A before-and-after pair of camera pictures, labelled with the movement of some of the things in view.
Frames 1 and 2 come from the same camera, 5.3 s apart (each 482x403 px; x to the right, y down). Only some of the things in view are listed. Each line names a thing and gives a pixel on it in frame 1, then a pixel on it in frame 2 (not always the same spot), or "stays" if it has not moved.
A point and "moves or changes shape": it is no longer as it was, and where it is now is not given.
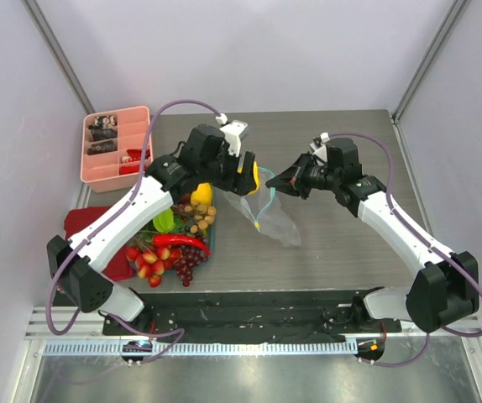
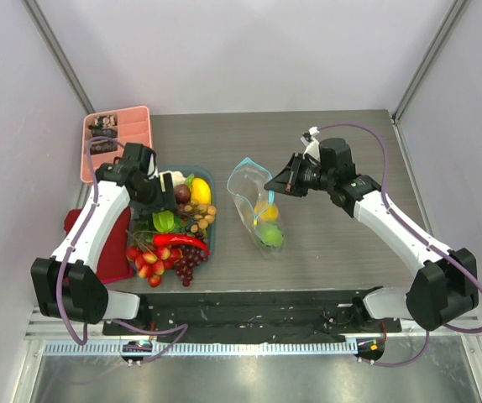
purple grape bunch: [191, 257] stays
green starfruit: [164, 222] stays
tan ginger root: [204, 215] stays
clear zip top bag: [262, 207] moves or changes shape
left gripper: [244, 181] to [165, 201]
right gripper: [301, 176] stays
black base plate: [256, 316] stays
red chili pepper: [180, 239] stays
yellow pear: [255, 173] to [269, 213]
